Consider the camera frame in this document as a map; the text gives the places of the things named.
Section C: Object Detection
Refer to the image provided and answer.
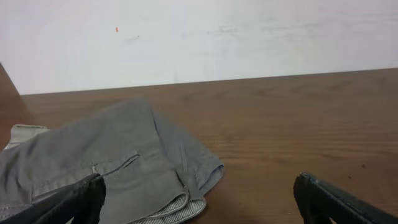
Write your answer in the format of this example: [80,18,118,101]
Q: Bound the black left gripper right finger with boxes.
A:
[293,172,397,224]

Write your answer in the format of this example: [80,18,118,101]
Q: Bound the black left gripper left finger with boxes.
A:
[1,174,106,224]

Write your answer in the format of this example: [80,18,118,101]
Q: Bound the folded grey shorts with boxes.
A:
[1,98,224,223]

